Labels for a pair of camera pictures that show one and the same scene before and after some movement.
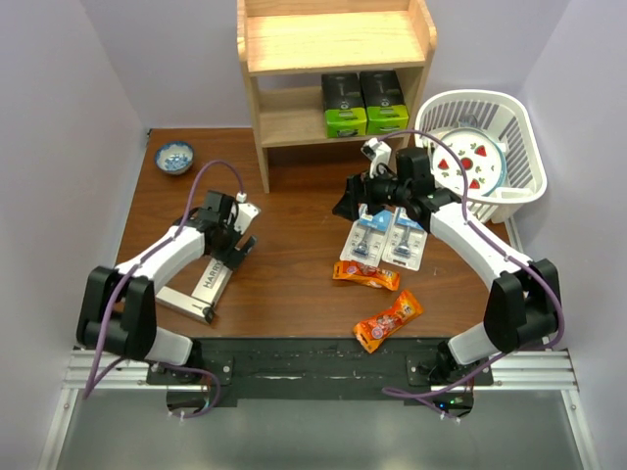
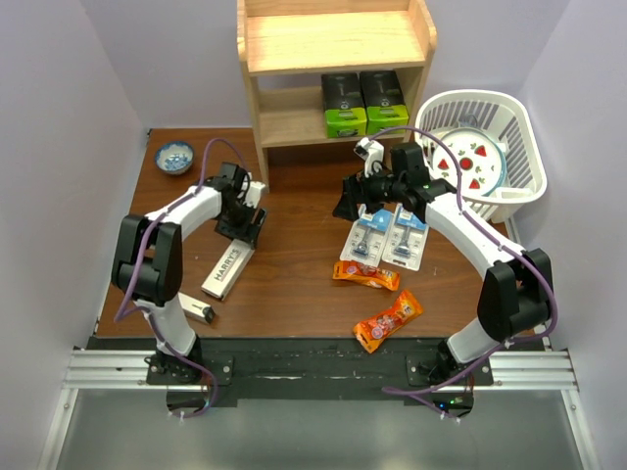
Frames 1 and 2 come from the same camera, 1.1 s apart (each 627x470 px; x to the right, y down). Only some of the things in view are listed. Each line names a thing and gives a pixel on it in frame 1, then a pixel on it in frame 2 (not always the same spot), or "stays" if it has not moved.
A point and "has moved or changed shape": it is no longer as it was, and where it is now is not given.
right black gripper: x=359 y=190 stays
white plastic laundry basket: x=506 y=116 stays
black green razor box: x=345 y=112 stays
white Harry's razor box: x=212 y=282 has moved or changed shape
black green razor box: x=386 y=110 stays
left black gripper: x=230 y=257 -> x=245 y=231
